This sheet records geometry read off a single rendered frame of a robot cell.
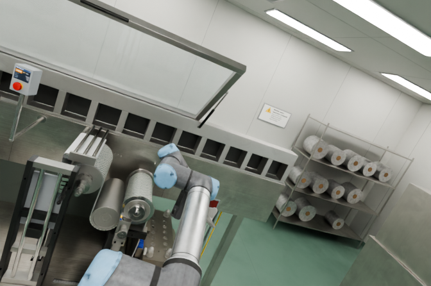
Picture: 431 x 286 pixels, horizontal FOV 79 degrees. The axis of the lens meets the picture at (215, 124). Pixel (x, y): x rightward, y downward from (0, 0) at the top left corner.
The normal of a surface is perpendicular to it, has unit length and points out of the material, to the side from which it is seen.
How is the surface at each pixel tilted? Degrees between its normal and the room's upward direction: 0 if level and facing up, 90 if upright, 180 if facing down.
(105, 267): 17
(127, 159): 90
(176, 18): 90
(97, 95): 90
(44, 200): 90
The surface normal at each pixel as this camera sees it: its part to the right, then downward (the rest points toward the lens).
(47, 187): 0.21, 0.30
